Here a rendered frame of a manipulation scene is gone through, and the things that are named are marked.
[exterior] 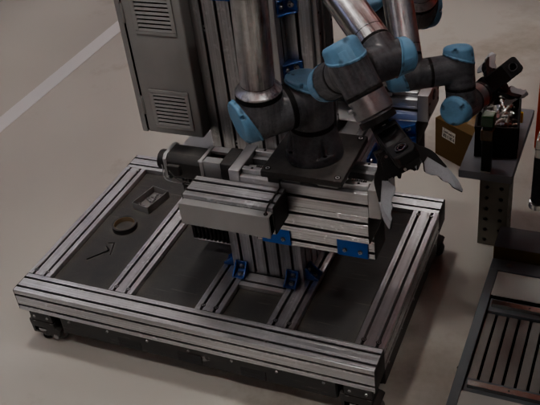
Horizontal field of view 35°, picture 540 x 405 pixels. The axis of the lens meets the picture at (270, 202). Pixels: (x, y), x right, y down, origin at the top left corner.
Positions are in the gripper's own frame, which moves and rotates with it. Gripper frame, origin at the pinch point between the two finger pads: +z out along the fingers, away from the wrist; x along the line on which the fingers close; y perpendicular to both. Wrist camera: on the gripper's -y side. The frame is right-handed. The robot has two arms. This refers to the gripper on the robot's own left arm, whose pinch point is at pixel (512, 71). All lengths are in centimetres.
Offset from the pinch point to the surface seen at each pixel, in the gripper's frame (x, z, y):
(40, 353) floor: -28, -77, 159
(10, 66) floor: -191, 68, 260
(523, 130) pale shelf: 15, 46, 33
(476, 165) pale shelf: 14.6, 20.4, 39.7
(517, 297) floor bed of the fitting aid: 57, 14, 56
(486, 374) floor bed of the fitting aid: 65, -19, 59
